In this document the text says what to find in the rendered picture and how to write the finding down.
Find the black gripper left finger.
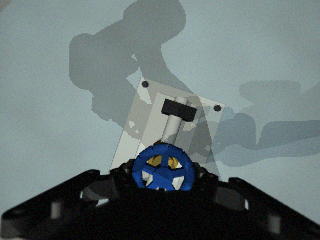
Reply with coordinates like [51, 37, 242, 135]
[0, 159, 146, 240]

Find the white flat mounting plate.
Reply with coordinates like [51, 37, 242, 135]
[110, 77, 225, 170]

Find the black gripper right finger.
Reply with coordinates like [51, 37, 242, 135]
[185, 162, 320, 240]

